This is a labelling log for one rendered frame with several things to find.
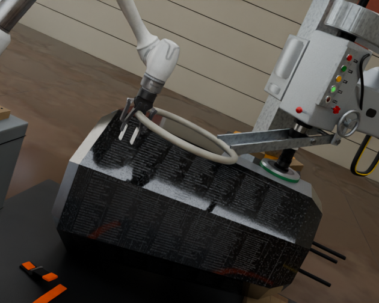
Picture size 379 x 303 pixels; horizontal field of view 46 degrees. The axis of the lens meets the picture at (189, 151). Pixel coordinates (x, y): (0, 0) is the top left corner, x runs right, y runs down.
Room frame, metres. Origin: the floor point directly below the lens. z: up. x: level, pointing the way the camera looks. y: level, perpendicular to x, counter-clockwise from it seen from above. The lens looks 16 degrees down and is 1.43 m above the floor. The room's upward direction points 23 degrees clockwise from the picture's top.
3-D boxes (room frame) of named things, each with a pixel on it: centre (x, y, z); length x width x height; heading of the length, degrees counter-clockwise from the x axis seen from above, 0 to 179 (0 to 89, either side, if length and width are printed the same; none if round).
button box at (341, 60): (2.12, -0.48, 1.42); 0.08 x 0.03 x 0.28; 128
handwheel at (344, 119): (2.23, -0.64, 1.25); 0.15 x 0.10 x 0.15; 128
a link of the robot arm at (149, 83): (1.77, 0.24, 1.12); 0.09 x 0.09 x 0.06
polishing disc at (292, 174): (2.25, -0.47, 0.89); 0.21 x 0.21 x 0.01
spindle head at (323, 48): (2.30, -0.53, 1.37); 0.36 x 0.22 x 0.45; 128
